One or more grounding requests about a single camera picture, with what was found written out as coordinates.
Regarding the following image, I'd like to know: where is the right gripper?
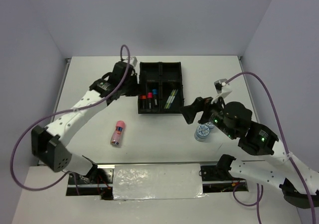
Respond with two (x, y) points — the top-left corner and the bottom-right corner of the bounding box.
(177, 92), (235, 138)

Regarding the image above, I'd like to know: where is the orange tip black highlighter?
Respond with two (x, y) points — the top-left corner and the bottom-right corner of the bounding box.
(141, 99), (147, 110)

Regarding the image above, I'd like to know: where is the pink tip black highlighter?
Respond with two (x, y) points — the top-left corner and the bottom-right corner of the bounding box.
(147, 98), (153, 110)

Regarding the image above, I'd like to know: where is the blue tip black highlighter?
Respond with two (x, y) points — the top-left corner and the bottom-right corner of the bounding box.
(153, 94), (158, 107)

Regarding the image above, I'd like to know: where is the blue slim pen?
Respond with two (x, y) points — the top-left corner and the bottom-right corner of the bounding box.
(171, 90), (178, 102)

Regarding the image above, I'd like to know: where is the green slim pen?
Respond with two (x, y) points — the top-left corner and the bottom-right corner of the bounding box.
(169, 90), (175, 103)

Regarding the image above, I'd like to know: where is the pink bottle of pens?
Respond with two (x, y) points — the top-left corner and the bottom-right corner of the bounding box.
(110, 120), (125, 147)

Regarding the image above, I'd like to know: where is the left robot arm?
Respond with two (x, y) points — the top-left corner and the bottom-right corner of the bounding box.
(31, 57), (138, 184)

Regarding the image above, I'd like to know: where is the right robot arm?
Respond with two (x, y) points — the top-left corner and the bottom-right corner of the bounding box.
(180, 97), (319, 209)

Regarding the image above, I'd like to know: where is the black compartment tray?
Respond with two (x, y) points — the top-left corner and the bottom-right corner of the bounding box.
(138, 62), (184, 114)

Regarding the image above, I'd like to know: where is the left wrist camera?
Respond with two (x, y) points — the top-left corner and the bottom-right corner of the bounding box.
(126, 56), (138, 67)

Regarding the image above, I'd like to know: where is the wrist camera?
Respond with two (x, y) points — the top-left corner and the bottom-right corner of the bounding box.
(126, 56), (138, 67)
(211, 79), (232, 104)

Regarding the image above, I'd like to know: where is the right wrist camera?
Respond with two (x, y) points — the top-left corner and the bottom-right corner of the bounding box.
(211, 79), (232, 104)

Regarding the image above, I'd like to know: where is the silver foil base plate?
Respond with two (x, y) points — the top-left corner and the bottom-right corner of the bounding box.
(113, 163), (205, 200)

